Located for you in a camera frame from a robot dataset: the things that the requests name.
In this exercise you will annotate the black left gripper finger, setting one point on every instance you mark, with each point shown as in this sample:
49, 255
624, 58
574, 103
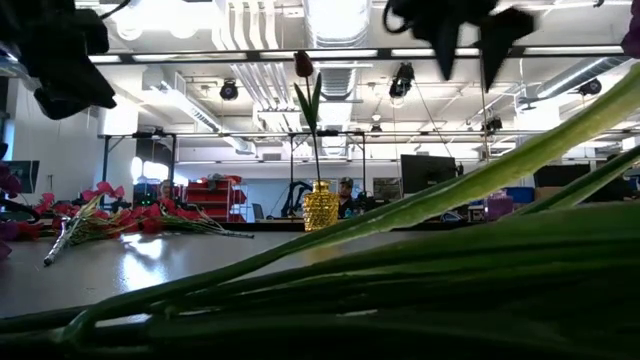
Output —
75, 95

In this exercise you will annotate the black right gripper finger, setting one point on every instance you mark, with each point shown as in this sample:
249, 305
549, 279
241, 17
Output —
446, 47
500, 35

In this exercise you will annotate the red flower sprig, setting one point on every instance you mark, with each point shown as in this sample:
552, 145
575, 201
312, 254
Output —
30, 230

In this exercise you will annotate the red flower bunch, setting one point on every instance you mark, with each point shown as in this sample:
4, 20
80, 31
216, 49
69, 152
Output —
150, 222

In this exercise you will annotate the purple flower bunch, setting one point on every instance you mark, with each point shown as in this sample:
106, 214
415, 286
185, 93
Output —
450, 280

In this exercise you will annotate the black background robot arm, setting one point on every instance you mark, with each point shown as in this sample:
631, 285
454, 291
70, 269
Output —
292, 197

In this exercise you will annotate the purple glass vase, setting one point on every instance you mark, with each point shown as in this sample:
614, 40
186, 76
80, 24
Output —
498, 206

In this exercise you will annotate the yellow textured glass vase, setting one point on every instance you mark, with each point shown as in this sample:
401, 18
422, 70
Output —
321, 207

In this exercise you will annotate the small dark monitor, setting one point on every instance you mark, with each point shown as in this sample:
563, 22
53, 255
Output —
21, 176

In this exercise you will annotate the black computer monitor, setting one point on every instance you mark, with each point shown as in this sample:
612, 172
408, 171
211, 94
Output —
427, 172

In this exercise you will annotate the dark purple tulip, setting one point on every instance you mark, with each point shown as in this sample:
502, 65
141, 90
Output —
303, 64

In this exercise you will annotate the black panel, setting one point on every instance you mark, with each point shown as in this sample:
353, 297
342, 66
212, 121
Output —
557, 176

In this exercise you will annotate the blue storage bins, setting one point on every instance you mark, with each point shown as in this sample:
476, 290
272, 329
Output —
520, 194

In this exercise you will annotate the cardboard box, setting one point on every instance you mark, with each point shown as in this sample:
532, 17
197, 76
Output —
545, 192

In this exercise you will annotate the red shelf cart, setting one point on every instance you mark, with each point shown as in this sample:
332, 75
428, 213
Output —
215, 200

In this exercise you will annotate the person with cap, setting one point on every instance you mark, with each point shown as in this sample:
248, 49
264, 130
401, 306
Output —
346, 197

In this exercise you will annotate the black hanging camera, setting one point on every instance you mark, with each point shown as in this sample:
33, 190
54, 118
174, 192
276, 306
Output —
229, 90
590, 87
402, 81

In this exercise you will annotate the silver ventilation duct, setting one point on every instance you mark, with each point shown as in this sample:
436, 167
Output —
337, 30

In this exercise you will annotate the black background station frame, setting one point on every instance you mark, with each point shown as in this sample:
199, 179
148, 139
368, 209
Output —
225, 134

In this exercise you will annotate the black overhead frame bar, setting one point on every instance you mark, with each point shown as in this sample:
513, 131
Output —
250, 55

